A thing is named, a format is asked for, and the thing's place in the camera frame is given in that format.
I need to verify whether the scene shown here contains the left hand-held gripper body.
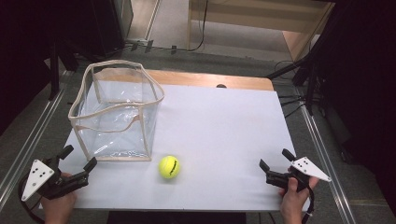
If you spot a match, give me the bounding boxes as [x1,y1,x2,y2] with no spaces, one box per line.
[21,157,91,203]

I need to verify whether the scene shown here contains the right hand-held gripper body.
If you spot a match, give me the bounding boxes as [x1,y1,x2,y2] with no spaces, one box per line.
[265,156,332,193]

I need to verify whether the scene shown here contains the clear plastic box beige trim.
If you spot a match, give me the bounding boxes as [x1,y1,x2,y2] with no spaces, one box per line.
[67,59,165,163]

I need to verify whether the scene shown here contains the yellow tennis ball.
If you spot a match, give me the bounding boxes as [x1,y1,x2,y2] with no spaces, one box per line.
[158,155,181,180]

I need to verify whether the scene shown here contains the person's left hand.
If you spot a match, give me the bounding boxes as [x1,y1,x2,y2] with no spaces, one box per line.
[39,172,78,224]

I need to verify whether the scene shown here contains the person's right hand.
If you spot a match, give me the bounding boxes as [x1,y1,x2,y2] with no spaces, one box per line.
[278,166,320,224]

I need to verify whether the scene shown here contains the white table cover sheet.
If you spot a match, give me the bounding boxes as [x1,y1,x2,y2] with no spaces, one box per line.
[43,83,312,213]

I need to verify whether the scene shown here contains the black metal stand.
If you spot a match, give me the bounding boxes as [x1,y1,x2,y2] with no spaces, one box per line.
[47,41,63,102]

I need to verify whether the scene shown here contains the black tripod stand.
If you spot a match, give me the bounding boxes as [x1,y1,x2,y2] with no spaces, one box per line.
[265,3,339,116]

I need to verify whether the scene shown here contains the metal floor rail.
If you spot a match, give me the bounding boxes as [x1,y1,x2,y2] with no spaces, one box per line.
[295,88,358,224]
[0,69,74,206]

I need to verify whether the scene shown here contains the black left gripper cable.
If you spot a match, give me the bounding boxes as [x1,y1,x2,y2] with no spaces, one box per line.
[17,174,46,224]

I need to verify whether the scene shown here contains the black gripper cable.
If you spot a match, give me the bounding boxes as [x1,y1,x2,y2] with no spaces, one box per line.
[17,174,46,224]
[301,186,316,224]

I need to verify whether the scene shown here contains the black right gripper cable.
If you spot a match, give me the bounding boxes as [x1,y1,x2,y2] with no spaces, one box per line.
[301,186,316,224]

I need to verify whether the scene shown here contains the black floor cables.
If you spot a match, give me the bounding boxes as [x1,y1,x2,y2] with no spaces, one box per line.
[273,59,309,119]

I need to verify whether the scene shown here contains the light wooden furniture frame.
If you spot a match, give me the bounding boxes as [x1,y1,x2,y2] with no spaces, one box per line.
[186,0,336,63]

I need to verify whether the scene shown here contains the black hanging cable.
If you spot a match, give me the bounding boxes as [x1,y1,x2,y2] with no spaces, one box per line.
[186,0,209,52]

